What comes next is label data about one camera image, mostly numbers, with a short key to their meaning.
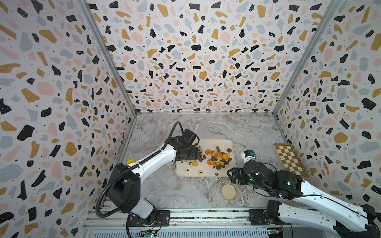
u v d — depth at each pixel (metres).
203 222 0.73
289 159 0.93
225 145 1.03
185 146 0.61
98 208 0.37
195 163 0.92
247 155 0.63
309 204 0.45
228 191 0.82
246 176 0.52
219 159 0.92
